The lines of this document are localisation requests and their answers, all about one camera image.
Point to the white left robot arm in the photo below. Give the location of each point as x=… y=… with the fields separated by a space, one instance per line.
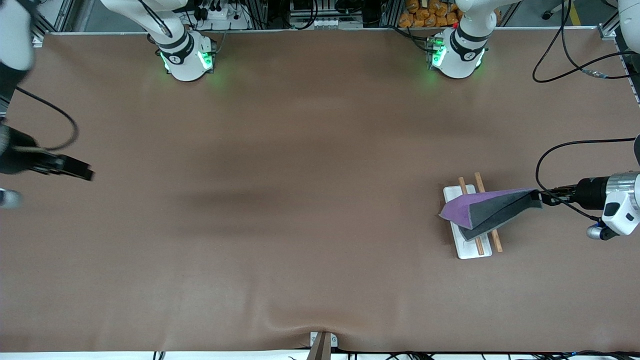
x=460 y=50

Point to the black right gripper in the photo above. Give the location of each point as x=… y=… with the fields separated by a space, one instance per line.
x=15 y=161

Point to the white power strip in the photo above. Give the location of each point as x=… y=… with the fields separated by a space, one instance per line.
x=225 y=17

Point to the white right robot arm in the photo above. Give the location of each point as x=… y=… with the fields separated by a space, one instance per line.
x=187 y=55

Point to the silver aluminium frame rail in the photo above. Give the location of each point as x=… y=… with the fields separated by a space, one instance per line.
x=50 y=22
x=610 y=31

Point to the brown table mat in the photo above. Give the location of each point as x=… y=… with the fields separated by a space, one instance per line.
x=250 y=200

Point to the white terminal block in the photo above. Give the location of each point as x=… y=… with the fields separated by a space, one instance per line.
x=332 y=23

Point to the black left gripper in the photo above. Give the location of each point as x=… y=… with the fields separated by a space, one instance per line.
x=590 y=192

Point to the grey and purple towel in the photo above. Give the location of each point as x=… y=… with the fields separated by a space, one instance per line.
x=480 y=210

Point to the grey metal bracket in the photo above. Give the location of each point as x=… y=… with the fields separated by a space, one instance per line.
x=314 y=340

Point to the wooden rack rod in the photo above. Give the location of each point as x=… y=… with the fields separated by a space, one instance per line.
x=496 y=242
x=480 y=246

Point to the orange packaged goods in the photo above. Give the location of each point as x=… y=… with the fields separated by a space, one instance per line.
x=425 y=15

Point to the white rack base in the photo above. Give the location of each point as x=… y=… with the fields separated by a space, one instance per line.
x=467 y=250

